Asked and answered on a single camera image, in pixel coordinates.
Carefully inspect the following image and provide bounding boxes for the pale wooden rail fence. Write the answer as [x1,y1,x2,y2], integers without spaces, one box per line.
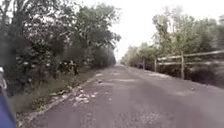
[141,49,224,81]

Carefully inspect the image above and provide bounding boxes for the grass verge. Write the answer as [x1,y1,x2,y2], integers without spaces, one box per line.
[6,68,98,115]

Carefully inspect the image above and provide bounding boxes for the row of trees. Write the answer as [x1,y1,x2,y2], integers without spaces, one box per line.
[0,0,123,98]
[120,4,224,88]

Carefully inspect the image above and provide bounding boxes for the grey asphalt road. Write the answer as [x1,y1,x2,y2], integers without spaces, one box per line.
[16,64,224,128]

